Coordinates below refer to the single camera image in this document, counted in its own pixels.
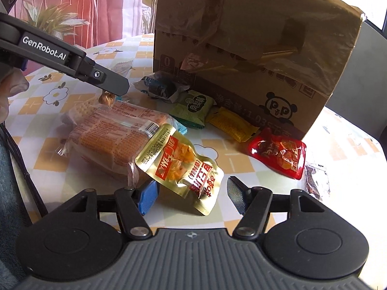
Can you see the dark clear snack packet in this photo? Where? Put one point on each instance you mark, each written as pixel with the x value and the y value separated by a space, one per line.
pixel 317 181

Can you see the brown cardboard box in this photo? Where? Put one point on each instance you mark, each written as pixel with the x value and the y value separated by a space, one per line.
pixel 302 117

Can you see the clear cracker packet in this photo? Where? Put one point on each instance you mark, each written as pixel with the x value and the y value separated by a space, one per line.
pixel 122 67
pixel 80 111

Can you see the yellow snack packet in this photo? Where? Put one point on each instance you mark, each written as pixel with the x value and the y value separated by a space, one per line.
pixel 232 123

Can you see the pink printed backdrop curtain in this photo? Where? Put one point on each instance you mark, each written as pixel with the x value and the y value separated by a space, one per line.
pixel 105 6

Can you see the teal snack packet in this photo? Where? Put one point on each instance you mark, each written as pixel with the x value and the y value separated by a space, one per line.
pixel 181 129

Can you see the large orange cracker pack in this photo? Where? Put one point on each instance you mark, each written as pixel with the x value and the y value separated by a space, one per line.
pixel 112 140

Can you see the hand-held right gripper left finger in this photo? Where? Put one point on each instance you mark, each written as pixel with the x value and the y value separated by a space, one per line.
pixel 148 198

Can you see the dark blue snack packet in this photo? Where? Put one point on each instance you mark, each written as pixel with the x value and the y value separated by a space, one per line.
pixel 160 86

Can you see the gold snack pouch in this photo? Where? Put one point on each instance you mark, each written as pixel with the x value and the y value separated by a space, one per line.
pixel 181 170

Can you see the red snack pouch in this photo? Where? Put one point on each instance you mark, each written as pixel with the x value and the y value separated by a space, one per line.
pixel 278 154

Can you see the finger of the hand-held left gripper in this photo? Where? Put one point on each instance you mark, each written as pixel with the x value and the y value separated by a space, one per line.
pixel 108 80

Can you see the green snack packet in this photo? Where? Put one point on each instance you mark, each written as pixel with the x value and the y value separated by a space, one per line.
pixel 193 106

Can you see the small candy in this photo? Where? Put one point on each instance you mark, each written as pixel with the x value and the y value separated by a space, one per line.
pixel 106 98

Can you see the person's left hand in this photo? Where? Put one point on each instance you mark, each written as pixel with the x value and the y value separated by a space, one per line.
pixel 12 89

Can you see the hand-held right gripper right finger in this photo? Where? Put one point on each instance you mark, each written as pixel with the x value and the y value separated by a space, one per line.
pixel 238 198

